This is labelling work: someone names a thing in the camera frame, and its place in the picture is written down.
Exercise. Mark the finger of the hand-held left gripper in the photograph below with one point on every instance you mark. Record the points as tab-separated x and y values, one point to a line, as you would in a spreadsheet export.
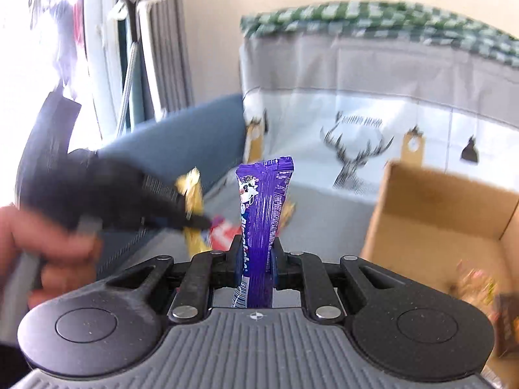
162	224
178	204

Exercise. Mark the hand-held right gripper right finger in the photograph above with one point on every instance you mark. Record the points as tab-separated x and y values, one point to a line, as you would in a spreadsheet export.
277	267

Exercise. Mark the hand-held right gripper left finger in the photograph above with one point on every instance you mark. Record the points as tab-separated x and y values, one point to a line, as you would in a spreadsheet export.
234	265

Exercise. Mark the yellow bar packet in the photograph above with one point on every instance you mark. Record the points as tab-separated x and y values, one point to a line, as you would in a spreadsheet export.
194	194

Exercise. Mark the purple bar packet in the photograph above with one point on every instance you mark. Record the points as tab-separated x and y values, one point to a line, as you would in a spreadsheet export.
261	210

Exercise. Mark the brown cardboard box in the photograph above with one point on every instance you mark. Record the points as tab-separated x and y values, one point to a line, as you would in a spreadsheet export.
425	227

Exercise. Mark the person's left hand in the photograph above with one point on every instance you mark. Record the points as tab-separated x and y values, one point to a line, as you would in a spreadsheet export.
16	231

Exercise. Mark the red white snack packet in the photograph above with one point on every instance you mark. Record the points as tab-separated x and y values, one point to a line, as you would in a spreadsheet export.
223	233

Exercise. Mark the blue cushion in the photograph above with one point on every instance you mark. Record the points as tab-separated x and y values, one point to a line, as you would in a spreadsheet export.
182	137

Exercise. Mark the mop with metal pole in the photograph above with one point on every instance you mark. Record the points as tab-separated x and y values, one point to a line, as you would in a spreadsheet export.
129	81

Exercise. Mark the grey curtain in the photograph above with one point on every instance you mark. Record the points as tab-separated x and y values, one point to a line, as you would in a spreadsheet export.
170	48

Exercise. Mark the pale peanut snack packet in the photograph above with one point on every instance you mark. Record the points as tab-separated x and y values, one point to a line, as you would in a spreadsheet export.
476	283

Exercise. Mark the dark brown chocolate packet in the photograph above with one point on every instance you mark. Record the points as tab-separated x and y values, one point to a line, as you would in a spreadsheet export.
509	324

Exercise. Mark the green checked cloth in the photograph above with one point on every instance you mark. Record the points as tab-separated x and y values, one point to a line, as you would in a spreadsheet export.
365	16

